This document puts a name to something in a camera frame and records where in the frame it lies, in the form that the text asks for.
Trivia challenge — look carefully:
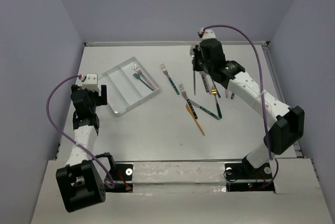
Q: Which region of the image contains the orange plastic knife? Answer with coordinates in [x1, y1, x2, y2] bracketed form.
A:
[185, 104, 205, 136]

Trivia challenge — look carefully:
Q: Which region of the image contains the fork with teal handle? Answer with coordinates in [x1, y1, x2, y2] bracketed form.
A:
[160, 64, 180, 95]

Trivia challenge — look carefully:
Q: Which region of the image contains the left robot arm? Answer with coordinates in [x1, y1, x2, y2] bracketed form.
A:
[55, 85, 116, 212]

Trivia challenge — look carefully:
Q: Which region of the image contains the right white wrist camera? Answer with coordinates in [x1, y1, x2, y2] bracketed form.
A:
[198, 28, 216, 40]

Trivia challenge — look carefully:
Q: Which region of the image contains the long silver fork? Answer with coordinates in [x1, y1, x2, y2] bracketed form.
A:
[190, 48, 196, 96]

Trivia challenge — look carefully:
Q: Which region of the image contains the gold fork teal handle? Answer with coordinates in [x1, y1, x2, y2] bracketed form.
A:
[211, 84, 222, 119]

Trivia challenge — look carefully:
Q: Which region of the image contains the fork with pink handle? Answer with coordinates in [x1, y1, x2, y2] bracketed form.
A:
[133, 64, 156, 91]

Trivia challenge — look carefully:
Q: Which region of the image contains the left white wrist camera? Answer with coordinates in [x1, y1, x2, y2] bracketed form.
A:
[79, 74, 98, 91]

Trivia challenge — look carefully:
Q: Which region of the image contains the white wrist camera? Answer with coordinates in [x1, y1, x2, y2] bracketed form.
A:
[79, 74, 98, 91]
[198, 28, 216, 40]

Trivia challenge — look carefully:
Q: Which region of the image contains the teal plastic fork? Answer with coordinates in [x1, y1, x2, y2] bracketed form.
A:
[133, 73, 153, 91]

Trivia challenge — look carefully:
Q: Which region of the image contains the purple cable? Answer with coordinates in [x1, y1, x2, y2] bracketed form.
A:
[203, 24, 278, 189]
[46, 74, 116, 188]

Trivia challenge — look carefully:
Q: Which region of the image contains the fork with black handle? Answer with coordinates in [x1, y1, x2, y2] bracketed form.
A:
[178, 83, 198, 119]

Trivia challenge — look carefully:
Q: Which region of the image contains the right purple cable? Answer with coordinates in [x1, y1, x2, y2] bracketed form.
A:
[203, 24, 278, 189]

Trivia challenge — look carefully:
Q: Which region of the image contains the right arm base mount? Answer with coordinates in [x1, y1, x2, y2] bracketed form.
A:
[223, 163, 275, 192]

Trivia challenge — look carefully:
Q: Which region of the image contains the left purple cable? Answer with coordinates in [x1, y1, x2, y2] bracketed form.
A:
[46, 74, 116, 188]

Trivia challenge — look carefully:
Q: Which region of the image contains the white divided cutlery tray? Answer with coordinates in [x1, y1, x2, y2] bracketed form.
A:
[98, 57, 160, 117]

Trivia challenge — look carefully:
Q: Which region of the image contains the knife with teal handle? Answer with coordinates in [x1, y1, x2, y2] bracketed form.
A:
[186, 99, 220, 120]

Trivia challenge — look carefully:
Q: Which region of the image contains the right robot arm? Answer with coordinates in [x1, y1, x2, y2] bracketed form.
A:
[191, 38, 305, 178]

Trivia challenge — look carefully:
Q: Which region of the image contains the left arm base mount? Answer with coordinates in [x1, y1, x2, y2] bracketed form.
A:
[105, 163, 133, 193]

